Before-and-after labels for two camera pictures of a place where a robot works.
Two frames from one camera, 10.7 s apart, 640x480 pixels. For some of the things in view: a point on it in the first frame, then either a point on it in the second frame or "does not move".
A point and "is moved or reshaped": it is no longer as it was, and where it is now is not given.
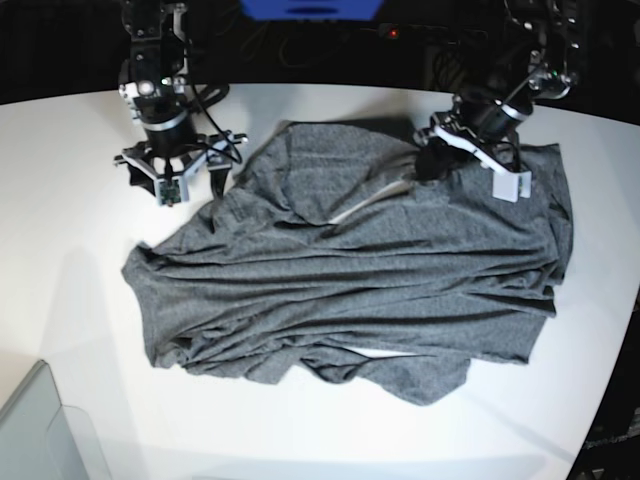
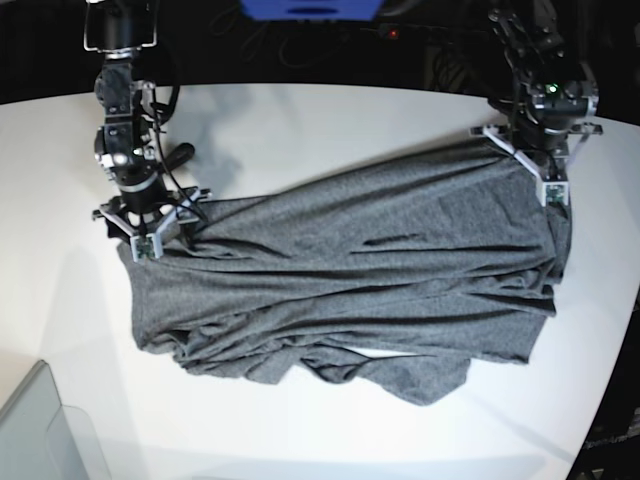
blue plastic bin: [313, 10] does not move
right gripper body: [488, 117] -> [550, 159]
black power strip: [429, 34] does not move
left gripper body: [215, 149] -> [133, 225]
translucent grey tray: [43, 439] does not move
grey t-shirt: [334, 257] is moved or reshaped
